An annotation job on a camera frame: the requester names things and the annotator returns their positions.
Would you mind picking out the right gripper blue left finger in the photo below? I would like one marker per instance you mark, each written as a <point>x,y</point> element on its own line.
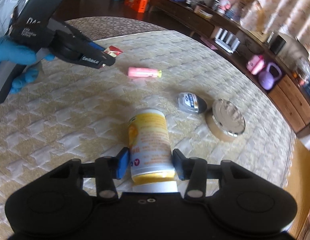
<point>123,160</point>

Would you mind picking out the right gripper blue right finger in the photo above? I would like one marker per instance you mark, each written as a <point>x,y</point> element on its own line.
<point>180,163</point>

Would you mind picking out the yellow white supplement bottle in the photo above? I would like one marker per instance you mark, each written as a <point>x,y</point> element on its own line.
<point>151,166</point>

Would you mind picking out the grey black oval packet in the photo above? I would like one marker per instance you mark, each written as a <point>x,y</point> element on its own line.
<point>191,103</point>

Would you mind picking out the round silver lid tin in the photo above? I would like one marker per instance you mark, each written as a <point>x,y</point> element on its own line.
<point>225,121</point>

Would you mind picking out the red white candy packet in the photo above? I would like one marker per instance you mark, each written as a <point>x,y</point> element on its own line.
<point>112,52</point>

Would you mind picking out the pink tube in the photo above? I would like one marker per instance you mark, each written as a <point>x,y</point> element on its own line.
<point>144,72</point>

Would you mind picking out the blue gloved left hand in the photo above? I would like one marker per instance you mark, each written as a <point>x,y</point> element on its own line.
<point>12,54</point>

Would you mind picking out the cream quilted table mat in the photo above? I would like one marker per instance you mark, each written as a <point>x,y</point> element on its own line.
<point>170,142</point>

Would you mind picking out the orange gift bag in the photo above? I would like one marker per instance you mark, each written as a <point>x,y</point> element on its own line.
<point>137,5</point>

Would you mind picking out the purple kettlebell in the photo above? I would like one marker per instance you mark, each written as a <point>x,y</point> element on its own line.
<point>266,79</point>

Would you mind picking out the yellow table runner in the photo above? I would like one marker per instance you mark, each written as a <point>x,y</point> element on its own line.
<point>298,185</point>

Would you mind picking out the white wifi router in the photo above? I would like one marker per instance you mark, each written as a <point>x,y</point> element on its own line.
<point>226,40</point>

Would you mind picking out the wooden tv cabinet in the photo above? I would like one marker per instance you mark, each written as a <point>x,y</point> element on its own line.
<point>288,97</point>

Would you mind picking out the black cylinder speaker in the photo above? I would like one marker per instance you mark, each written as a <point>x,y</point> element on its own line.
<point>277,45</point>

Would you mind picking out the floral draped cloth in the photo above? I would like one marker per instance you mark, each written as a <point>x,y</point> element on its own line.
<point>291,17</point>

